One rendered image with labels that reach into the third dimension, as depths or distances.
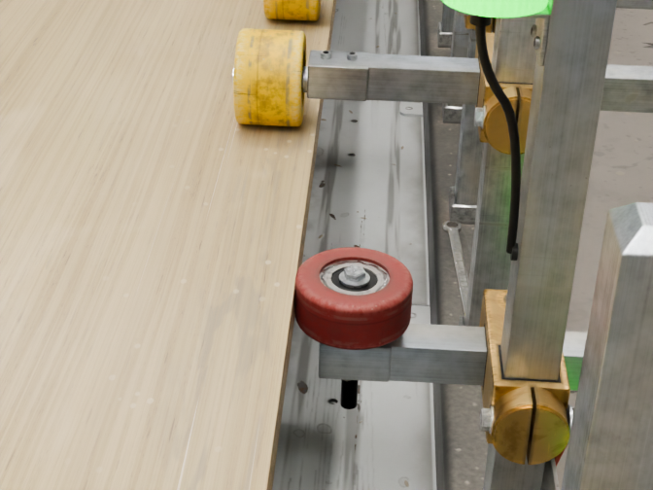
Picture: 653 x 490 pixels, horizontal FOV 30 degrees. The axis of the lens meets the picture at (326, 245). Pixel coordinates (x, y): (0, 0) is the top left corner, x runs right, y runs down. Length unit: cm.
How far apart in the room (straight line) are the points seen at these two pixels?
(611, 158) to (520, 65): 213
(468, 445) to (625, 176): 205
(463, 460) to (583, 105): 38
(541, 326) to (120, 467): 28
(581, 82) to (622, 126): 257
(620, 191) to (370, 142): 137
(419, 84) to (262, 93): 13
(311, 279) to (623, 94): 34
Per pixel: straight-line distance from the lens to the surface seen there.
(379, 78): 101
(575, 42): 69
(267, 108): 101
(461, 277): 121
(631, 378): 50
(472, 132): 127
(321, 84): 101
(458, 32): 149
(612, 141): 318
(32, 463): 70
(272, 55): 100
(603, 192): 293
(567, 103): 71
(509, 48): 96
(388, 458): 112
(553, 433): 80
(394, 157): 162
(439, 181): 139
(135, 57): 118
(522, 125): 96
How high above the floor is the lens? 135
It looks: 31 degrees down
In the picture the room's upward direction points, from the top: 2 degrees clockwise
